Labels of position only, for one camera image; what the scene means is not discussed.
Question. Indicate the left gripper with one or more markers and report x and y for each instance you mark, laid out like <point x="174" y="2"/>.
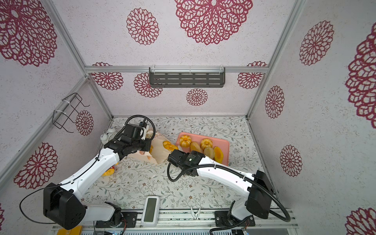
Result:
<point x="147" y="146"/>

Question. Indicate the white alarm clock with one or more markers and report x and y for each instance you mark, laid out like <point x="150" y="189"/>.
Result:
<point x="108" y="135"/>

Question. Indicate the long baguette fake bread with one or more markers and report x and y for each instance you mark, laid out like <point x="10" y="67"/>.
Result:
<point x="194" y="146"/>

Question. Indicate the white digital timer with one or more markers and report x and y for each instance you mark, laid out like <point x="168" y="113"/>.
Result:
<point x="151" y="211"/>

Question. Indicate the black wire wall rack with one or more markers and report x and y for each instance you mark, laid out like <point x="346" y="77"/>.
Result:
<point x="61" y="117"/>

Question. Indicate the printed paper bag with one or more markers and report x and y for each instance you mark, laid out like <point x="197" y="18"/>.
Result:
<point x="157" y="153"/>

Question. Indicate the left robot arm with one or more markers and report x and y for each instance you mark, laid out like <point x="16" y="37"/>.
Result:
<point x="62" y="203"/>

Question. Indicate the small yellow fake bread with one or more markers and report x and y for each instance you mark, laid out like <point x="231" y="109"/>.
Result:
<point x="218" y="155"/>

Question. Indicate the yellow block at front edge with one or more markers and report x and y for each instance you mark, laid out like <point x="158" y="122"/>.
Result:
<point x="75" y="231"/>

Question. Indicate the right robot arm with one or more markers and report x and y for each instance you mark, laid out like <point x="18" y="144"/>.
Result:
<point x="253" y="188"/>

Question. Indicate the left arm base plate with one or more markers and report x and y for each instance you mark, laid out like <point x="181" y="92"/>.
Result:
<point x="125" y="219"/>

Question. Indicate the dark grey wall shelf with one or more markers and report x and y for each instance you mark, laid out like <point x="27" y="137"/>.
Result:
<point x="187" y="78"/>

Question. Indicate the golden bundt cake fake bread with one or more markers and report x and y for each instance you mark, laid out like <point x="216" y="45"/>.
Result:
<point x="206" y="143"/>

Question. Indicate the pink plastic tray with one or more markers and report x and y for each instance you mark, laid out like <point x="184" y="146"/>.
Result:
<point x="223" y="144"/>

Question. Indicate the white plastic clip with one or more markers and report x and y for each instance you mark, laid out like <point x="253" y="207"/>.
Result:
<point x="195" y="214"/>

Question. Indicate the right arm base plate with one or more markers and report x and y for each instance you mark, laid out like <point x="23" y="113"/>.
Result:
<point x="225" y="219"/>

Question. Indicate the yellow orange striped fake bread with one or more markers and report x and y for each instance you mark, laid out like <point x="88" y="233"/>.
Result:
<point x="169" y="146"/>

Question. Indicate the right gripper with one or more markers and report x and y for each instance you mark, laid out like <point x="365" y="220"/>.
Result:
<point x="189" y="155"/>

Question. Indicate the yellow plush toy red dress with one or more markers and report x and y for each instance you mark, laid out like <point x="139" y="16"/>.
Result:
<point x="110" y="171"/>

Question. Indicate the small round fake bread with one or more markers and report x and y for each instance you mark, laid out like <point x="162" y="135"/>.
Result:
<point x="209" y="151"/>

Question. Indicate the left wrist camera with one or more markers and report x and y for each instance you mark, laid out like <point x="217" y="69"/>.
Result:
<point x="134" y="132"/>

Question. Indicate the striped ring doughnut fake bread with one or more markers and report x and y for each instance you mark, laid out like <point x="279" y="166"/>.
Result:
<point x="185" y="141"/>

